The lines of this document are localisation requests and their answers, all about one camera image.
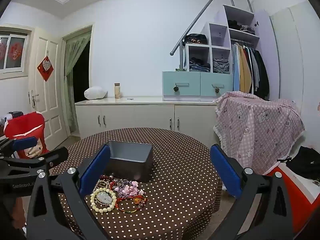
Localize white panel door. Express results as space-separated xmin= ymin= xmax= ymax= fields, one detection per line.
xmin=28 ymin=27 xmax=69 ymax=145

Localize grey metal box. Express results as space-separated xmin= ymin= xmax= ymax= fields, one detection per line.
xmin=103 ymin=141 xmax=153 ymax=183

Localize grey metal handrail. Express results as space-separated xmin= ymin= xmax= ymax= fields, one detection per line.
xmin=169 ymin=0 xmax=253 ymax=56

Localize white pillow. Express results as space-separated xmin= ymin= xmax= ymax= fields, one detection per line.
xmin=84 ymin=86 xmax=108 ymax=100

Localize cream bead bracelet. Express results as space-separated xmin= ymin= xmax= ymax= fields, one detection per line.
xmin=90 ymin=189 xmax=117 ymax=214

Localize metal door handle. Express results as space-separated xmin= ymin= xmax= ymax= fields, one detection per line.
xmin=29 ymin=90 xmax=40 ymax=105

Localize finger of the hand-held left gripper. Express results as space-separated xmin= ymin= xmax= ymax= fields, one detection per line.
xmin=0 ymin=136 xmax=38 ymax=159
xmin=0 ymin=147 xmax=69 ymax=179

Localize red bead bracelet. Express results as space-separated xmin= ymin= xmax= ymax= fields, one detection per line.
xmin=99 ymin=175 xmax=115 ymax=188

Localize pink charm silver chain bracelet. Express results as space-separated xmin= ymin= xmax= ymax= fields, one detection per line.
xmin=112 ymin=179 xmax=146 ymax=197

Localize red string bracelet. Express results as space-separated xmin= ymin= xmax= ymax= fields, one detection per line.
xmin=115 ymin=195 xmax=147 ymax=213

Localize white framed window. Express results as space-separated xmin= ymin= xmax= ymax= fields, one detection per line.
xmin=0 ymin=31 xmax=32 ymax=74

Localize pink printed blanket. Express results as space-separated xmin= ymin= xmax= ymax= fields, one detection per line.
xmin=214 ymin=91 xmax=306 ymax=175

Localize dark folded clothes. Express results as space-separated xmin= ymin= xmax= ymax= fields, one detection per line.
xmin=189 ymin=57 xmax=211 ymax=72

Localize black bag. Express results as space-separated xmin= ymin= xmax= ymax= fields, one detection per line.
xmin=276 ymin=146 xmax=320 ymax=180

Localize white cubby shelf unit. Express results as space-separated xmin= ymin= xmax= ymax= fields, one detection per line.
xmin=179 ymin=4 xmax=260 ymax=74

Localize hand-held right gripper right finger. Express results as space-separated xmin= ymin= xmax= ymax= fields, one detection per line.
xmin=209 ymin=144 xmax=294 ymax=240

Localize red and white object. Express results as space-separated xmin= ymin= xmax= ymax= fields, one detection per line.
xmin=265 ymin=166 xmax=319 ymax=234

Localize red diamond door decoration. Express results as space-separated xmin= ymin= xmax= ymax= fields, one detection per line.
xmin=37 ymin=55 xmax=54 ymax=82

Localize thin gold bracelet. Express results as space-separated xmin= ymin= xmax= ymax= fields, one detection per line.
xmin=94 ymin=180 xmax=110 ymax=193

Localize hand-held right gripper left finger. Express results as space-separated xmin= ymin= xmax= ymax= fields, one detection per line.
xmin=26 ymin=144 xmax=115 ymax=240

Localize pile of dark clothes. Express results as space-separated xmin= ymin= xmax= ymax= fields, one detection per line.
xmin=227 ymin=19 xmax=255 ymax=34

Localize pale jade pendant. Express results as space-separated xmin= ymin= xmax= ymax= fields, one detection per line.
xmin=97 ymin=192 xmax=113 ymax=204

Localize grey folded clothes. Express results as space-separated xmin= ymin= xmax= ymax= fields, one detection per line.
xmin=212 ymin=59 xmax=230 ymax=74

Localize row of hanging clothes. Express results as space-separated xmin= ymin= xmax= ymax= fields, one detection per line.
xmin=231 ymin=42 xmax=270 ymax=99

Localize white low cabinet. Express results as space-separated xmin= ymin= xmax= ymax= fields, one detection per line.
xmin=74 ymin=97 xmax=220 ymax=147

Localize lavender wardrobe door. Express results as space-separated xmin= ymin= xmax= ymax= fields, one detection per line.
xmin=254 ymin=9 xmax=279 ymax=100

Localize brown polka dot tablecloth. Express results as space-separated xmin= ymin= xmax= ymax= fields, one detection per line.
xmin=49 ymin=127 xmax=223 ymax=240

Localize black and white device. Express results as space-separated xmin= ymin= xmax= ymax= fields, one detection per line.
xmin=4 ymin=111 xmax=24 ymax=121

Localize green curtain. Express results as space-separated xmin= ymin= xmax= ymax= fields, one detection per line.
xmin=63 ymin=32 xmax=92 ymax=133

